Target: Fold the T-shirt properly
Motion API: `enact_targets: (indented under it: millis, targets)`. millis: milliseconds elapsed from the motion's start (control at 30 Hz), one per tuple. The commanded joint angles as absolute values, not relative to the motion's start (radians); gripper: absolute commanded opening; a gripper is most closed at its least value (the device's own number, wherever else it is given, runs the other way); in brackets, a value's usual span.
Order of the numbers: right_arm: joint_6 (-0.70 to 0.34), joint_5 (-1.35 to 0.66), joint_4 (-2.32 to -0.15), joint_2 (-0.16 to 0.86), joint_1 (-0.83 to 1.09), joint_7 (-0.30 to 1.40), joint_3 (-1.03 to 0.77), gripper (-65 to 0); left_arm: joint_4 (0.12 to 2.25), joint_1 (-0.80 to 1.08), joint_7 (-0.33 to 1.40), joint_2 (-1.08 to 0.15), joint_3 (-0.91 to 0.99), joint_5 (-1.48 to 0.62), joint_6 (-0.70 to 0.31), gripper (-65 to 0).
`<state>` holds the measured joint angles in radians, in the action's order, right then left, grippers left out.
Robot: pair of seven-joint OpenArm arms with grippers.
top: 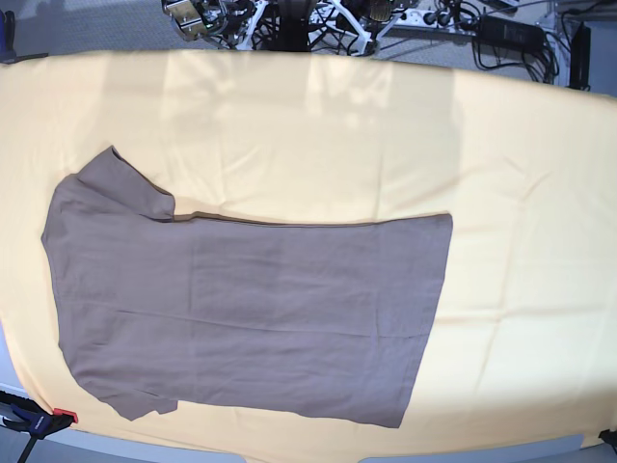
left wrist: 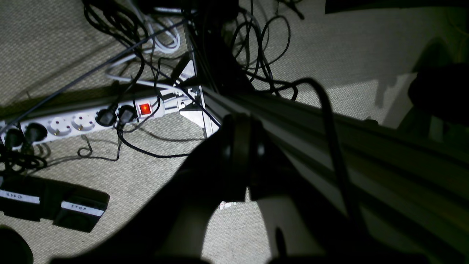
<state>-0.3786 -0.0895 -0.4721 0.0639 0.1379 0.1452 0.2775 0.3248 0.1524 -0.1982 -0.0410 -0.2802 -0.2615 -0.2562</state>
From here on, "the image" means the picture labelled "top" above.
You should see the brown T-shirt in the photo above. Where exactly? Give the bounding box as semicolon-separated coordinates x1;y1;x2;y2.
41;149;453;428

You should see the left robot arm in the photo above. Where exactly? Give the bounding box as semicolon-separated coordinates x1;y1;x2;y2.
233;1;400;56

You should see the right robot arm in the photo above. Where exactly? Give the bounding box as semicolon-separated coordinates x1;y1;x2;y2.
161;0;228;41

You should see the white power strip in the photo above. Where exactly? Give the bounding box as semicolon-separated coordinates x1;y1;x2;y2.
387;8;480;35

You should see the yellow table cloth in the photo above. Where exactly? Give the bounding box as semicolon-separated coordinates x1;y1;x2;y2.
1;50;616;462

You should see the black power adapter box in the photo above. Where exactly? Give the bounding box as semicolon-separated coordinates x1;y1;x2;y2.
476;15;545;53

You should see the black upright box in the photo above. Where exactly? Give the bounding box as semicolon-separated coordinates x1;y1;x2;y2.
569;23;591;91

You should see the blue red bar clamp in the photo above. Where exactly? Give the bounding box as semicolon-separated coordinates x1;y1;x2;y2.
1;391;78;463

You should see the black clamp at right edge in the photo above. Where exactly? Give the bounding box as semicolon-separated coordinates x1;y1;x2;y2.
598;429;617;451

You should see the black cable bundle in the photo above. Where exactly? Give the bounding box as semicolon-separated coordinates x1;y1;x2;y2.
471;28;565;84

